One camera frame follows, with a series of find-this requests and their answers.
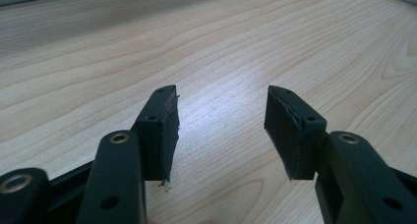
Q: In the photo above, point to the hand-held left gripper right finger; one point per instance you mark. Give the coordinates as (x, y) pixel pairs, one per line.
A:
(295, 135)

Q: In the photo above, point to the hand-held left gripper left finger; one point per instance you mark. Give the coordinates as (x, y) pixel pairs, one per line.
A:
(159, 139)

